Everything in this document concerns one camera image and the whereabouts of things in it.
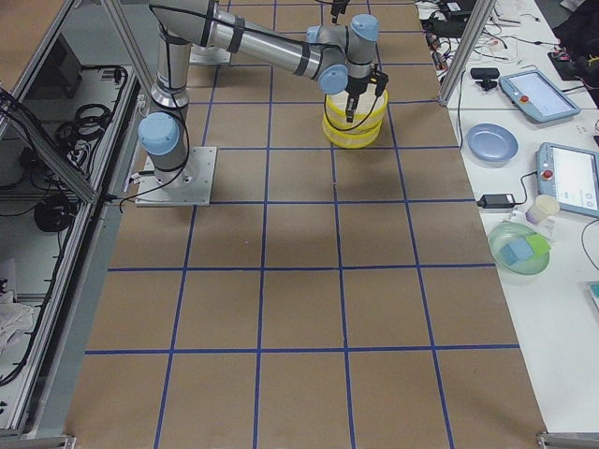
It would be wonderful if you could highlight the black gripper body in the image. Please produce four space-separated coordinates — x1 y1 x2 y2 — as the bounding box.
345 65 386 101

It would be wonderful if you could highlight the yellow bamboo steamer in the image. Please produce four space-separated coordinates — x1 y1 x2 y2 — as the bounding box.
323 86 388 134
322 118 382 149

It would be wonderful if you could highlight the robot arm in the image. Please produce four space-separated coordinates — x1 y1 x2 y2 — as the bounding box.
149 1 388 122

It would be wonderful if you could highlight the black webcam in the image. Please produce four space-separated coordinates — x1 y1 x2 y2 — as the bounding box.
470 67 500 92

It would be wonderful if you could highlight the blue plate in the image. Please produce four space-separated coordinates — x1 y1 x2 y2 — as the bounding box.
466 123 519 168

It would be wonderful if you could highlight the blue teach pendant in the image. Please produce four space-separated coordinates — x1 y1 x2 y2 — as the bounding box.
536 142 598 218
498 69 580 123

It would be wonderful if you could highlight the black power adapter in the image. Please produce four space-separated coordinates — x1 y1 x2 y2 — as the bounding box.
476 194 517 210

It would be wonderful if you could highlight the white paper cup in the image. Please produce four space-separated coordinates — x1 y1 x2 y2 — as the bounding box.
525 195 560 225

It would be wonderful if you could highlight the green plate with blocks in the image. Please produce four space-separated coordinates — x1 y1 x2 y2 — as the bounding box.
489 222 551 275

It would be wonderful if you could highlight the aluminium frame post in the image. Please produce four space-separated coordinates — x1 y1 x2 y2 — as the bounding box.
438 0 496 107

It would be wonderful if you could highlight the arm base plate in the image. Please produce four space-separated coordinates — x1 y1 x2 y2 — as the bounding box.
135 147 217 207

